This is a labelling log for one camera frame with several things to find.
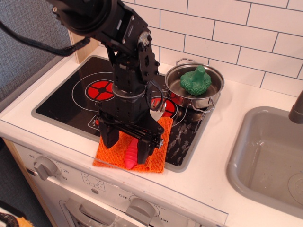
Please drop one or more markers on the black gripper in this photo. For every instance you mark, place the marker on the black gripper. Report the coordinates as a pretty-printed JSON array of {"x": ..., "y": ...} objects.
[{"x": 131, "y": 115}]

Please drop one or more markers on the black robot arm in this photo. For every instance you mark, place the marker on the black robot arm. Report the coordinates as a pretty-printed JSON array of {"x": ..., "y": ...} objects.
[{"x": 129, "y": 46}]

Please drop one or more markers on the black toy stove top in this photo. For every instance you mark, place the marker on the black toy stove top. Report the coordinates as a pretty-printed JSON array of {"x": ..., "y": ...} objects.
[{"x": 71, "y": 106}]

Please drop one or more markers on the grey right oven knob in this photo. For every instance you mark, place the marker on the grey right oven knob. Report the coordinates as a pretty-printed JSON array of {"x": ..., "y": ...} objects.
[{"x": 141, "y": 211}]

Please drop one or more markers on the grey oven knob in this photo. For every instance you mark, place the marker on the grey oven knob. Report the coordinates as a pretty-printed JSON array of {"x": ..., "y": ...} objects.
[
  {"x": 45, "y": 167},
  {"x": 141, "y": 211}
]

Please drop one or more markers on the white toy oven front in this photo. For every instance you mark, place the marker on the white toy oven front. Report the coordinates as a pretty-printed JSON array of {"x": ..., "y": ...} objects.
[{"x": 71, "y": 183}]

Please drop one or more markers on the grey left oven knob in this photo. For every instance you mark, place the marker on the grey left oven knob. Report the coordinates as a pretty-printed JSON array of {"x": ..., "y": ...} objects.
[{"x": 45, "y": 167}]

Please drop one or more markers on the silver metal pot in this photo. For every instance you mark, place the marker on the silver metal pot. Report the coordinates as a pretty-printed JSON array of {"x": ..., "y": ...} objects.
[{"x": 203, "y": 103}]

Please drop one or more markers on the green toy broccoli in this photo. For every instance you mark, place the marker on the green toy broccoli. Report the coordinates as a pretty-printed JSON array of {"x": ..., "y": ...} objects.
[{"x": 196, "y": 82}]

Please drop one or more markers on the grey plastic sink basin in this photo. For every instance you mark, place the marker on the grey plastic sink basin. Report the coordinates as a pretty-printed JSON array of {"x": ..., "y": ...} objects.
[{"x": 266, "y": 164}]

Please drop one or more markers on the orange black object at corner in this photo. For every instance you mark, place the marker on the orange black object at corner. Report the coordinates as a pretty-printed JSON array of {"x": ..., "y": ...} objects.
[{"x": 8, "y": 220}]

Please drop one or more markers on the grey faucet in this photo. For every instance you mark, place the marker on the grey faucet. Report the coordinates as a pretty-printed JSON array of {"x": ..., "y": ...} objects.
[{"x": 296, "y": 113}]

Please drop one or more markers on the grey oven door handle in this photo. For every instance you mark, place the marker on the grey oven door handle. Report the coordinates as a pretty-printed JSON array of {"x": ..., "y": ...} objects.
[{"x": 91, "y": 215}]

